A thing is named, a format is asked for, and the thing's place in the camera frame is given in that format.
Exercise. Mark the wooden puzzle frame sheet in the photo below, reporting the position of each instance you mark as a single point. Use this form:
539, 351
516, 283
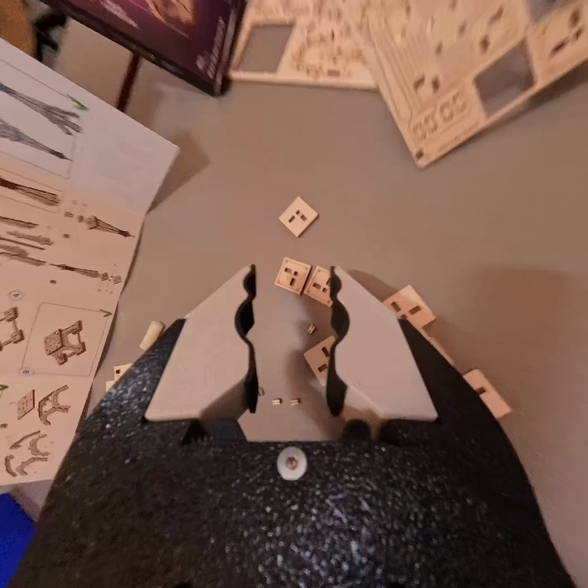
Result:
413, 92

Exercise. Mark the wooden tower parts sheet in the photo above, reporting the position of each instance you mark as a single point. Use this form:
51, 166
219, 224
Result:
321, 46

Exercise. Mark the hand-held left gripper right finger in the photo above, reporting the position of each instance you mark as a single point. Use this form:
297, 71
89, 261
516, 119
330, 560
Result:
386, 372

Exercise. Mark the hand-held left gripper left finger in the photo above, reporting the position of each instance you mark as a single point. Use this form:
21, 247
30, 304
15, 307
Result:
202, 367

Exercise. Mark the dark puzzle box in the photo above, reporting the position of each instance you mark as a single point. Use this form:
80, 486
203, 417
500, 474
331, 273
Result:
160, 36

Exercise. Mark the paper instruction sheet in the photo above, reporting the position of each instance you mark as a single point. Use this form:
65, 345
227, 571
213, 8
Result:
115, 160

